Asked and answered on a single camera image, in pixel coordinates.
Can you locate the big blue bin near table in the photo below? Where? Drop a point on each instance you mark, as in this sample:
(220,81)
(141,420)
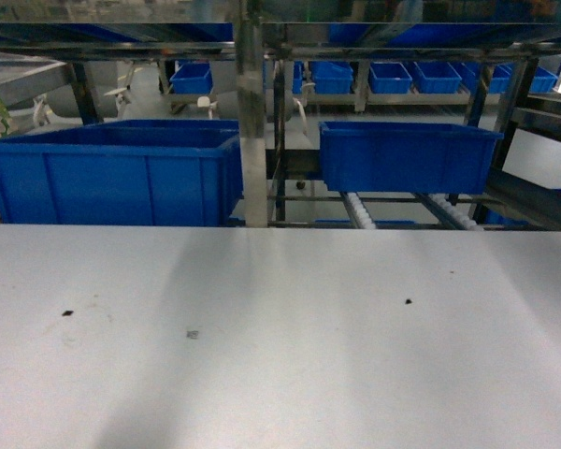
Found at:
(136,172)

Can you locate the steel upright post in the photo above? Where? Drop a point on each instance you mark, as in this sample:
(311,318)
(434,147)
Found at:
(251,99)

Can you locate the blue bin on rollers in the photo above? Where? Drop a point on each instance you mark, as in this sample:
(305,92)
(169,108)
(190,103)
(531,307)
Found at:
(422,158)

